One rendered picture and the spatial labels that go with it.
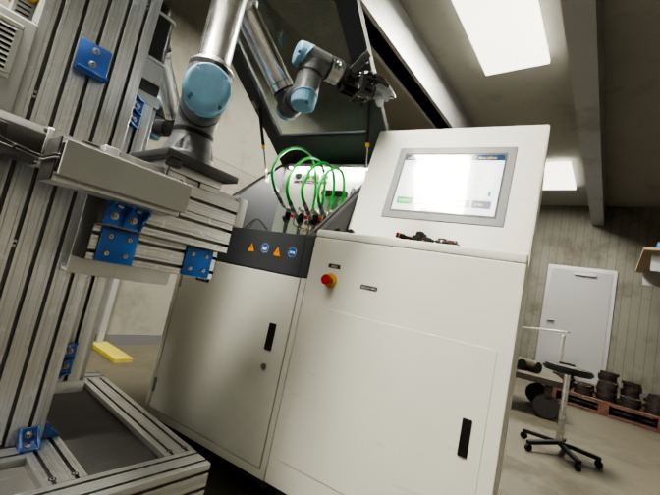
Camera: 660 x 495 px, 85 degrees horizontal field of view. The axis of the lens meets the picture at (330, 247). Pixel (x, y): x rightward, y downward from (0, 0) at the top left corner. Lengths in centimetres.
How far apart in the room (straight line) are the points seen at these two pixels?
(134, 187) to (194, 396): 103
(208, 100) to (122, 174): 29
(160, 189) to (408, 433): 95
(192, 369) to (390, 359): 87
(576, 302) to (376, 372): 767
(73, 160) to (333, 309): 85
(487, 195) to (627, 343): 740
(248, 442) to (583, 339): 773
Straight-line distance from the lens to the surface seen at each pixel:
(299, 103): 114
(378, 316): 121
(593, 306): 870
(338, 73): 122
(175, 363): 178
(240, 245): 157
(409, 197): 154
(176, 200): 93
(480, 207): 146
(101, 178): 87
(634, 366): 874
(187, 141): 112
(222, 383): 158
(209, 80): 103
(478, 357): 114
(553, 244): 898
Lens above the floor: 78
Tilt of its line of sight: 6 degrees up
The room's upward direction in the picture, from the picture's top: 12 degrees clockwise
